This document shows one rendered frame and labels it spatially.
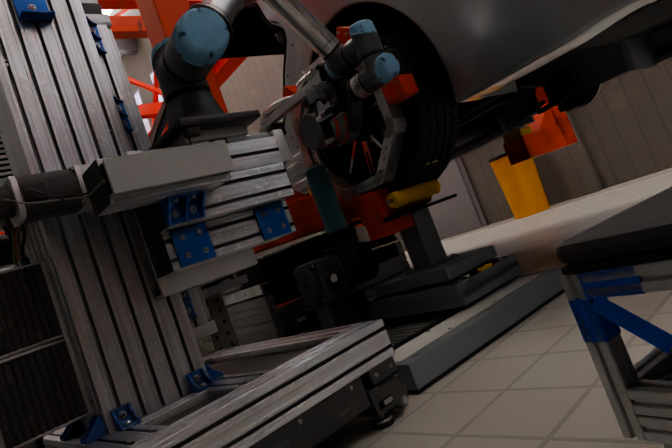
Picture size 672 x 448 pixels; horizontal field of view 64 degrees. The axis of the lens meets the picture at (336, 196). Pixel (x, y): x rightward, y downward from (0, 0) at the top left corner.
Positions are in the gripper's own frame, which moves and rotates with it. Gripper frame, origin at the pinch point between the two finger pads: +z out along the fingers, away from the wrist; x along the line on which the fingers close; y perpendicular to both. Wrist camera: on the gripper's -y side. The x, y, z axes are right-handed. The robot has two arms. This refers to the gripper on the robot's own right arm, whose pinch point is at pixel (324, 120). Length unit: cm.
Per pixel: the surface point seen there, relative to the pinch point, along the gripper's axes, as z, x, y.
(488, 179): 260, -443, -30
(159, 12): 60, 12, 76
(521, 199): 196, -394, -64
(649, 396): -98, 55, -68
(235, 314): 102, 4, -54
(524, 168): 184, -402, -34
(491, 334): -23, -12, -81
